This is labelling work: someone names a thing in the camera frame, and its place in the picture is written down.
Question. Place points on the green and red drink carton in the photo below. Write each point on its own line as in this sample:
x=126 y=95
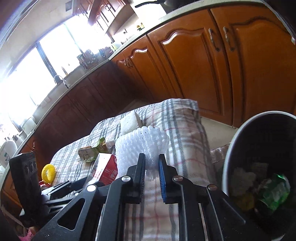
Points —
x=106 y=171

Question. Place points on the yellow wrapper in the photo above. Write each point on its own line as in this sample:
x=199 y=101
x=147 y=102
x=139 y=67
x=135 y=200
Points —
x=245 y=201

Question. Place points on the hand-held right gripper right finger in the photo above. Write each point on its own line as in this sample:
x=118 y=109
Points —
x=163 y=183

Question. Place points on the wooden lower cabinets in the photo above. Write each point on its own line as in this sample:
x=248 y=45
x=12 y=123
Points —
x=196 y=69

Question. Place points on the black bin with white rim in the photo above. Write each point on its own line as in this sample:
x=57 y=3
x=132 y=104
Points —
x=266 y=129

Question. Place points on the black wok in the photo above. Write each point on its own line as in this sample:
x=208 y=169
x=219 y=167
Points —
x=171 y=2

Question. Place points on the crushed red can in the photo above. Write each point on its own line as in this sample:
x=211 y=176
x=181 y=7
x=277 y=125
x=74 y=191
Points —
x=44 y=184

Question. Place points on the kitchen window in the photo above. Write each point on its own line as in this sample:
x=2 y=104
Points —
x=57 y=58

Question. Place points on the wooden upper cabinets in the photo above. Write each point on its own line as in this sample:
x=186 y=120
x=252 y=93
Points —
x=104 y=9

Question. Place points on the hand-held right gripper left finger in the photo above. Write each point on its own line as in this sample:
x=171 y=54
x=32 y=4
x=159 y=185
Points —
x=136 y=183

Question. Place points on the utensil rack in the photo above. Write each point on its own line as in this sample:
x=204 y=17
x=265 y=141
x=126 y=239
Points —
x=84 y=59

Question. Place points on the yellow foam fruit net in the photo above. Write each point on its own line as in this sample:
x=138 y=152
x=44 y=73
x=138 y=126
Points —
x=44 y=172

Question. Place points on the wooden cabinets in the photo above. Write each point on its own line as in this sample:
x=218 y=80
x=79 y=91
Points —
x=196 y=69
x=104 y=9

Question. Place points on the plaid tablecloth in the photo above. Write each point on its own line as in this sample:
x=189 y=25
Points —
x=185 y=143

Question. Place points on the chrome faucet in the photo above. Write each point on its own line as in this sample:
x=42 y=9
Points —
x=66 y=84

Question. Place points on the white foam fruit net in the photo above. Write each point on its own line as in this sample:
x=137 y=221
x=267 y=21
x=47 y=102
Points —
x=138 y=143

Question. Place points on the white foam block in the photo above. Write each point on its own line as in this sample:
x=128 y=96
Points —
x=129 y=124

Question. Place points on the green and white cup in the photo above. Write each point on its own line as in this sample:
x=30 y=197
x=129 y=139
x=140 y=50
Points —
x=115 y=47

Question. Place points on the white rice cooker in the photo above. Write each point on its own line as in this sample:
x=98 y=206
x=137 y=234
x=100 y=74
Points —
x=8 y=150

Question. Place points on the white paper ball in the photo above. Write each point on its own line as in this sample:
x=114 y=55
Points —
x=242 y=180

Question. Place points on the white kettle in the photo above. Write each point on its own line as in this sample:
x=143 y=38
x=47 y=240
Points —
x=29 y=126

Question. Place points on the ceiling vent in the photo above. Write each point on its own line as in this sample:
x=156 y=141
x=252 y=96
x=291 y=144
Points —
x=69 y=4

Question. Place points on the dish soap bottle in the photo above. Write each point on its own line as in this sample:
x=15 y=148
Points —
x=63 y=71

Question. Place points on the shiny green wrapper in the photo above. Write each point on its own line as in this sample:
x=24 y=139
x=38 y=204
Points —
x=272 y=192

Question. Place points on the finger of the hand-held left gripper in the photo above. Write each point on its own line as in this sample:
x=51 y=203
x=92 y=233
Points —
x=76 y=183
x=60 y=199

